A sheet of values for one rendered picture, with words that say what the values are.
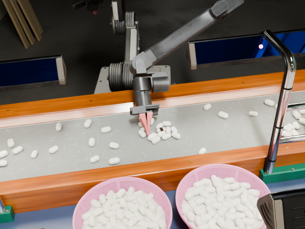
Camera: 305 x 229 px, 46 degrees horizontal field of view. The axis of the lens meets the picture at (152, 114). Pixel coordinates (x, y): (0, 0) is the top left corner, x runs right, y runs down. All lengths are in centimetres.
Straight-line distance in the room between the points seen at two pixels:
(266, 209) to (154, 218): 45
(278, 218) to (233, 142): 67
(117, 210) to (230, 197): 33
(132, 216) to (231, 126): 51
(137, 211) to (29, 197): 33
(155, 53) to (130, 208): 55
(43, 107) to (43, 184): 41
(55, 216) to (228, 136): 62
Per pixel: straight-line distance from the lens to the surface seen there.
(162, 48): 132
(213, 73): 307
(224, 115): 134
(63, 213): 116
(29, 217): 119
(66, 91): 298
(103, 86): 206
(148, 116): 123
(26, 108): 147
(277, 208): 61
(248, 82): 152
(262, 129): 132
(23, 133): 139
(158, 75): 129
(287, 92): 101
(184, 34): 136
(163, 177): 112
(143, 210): 104
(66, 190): 113
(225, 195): 109
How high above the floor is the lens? 156
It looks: 37 degrees down
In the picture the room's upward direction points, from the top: 3 degrees counter-clockwise
